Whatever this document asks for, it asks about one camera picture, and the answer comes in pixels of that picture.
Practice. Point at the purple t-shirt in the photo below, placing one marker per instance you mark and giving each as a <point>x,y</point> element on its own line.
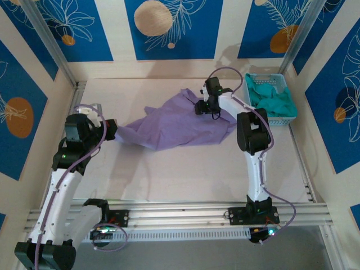
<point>174,126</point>

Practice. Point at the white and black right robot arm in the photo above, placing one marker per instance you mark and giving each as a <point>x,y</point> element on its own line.
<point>256,174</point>

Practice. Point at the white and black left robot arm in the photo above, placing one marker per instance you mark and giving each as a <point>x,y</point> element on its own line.
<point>60,191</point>

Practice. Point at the teal cloth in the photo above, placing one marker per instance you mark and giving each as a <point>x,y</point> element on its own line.
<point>270,104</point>

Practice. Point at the light blue plastic basket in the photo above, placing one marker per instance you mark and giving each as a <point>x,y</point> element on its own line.
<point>278,123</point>

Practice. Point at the grey metal panel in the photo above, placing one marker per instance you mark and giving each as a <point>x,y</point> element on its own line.
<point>182,256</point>

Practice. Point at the aluminium frame post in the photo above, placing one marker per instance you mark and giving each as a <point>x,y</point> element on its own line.
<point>302,31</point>
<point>53,47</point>

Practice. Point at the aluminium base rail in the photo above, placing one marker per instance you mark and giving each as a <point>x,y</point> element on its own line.
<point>182,216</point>

